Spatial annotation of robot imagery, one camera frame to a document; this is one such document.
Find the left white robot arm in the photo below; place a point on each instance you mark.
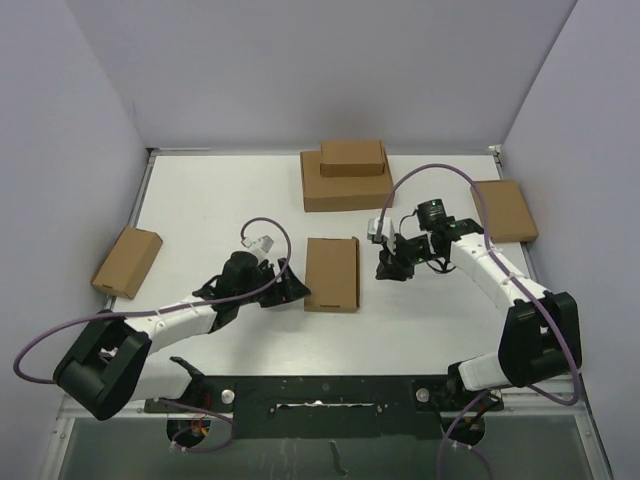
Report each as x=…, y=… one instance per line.
x=106, y=367

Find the small closed cardboard box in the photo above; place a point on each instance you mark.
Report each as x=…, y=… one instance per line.
x=358, y=158

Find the large closed cardboard box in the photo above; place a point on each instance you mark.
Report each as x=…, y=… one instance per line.
x=340, y=194

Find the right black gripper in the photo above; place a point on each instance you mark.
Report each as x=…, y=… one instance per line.
x=391, y=266

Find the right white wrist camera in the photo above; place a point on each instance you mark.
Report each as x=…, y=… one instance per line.
x=381, y=231

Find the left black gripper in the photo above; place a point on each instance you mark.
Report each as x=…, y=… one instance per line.
x=288, y=289

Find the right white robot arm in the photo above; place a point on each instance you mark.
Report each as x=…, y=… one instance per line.
x=540, y=337

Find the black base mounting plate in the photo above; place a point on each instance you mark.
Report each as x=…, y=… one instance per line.
x=330, y=407

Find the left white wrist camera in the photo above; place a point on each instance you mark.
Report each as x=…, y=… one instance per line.
x=258, y=247

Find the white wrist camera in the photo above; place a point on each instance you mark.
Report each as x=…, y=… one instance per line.
x=381, y=231
x=258, y=247

